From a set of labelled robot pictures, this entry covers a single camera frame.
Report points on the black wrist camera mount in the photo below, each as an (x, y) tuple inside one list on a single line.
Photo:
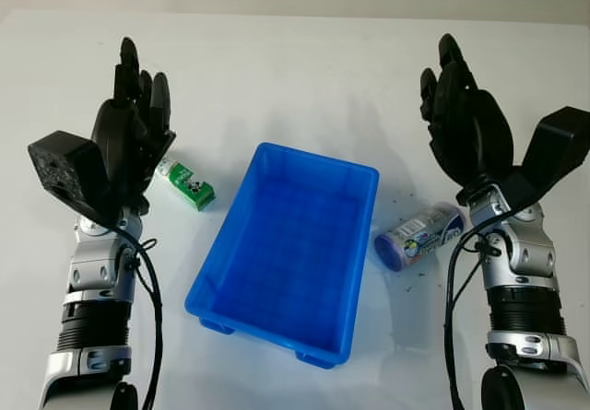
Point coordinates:
[(560, 143), (64, 166)]

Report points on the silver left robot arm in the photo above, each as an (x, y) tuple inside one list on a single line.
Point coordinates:
[(99, 272)]

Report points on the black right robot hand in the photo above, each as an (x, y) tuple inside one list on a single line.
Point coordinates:
[(470, 124)]

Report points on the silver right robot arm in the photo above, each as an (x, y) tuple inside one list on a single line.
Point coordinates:
[(525, 253)]

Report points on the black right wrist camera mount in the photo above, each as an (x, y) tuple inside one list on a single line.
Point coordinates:
[(560, 143)]

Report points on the small green carton box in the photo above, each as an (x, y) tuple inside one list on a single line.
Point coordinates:
[(189, 186)]

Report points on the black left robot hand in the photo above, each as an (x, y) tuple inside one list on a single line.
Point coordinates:
[(120, 129)]

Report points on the blue plastic tray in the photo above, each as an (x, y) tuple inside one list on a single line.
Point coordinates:
[(286, 244)]

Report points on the purple capped plastic bottle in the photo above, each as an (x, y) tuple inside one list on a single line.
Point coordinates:
[(419, 237)]

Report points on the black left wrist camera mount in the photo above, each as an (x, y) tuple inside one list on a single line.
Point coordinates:
[(64, 166)]

